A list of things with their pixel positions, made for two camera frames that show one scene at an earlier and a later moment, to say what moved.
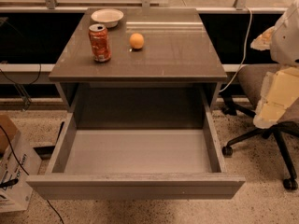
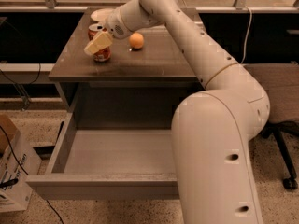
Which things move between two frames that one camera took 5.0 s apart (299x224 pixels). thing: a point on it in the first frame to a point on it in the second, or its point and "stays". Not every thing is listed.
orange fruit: (136, 41) stays
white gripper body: (287, 39) to (114, 24)
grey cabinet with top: (156, 68) stays
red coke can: (99, 42) stays
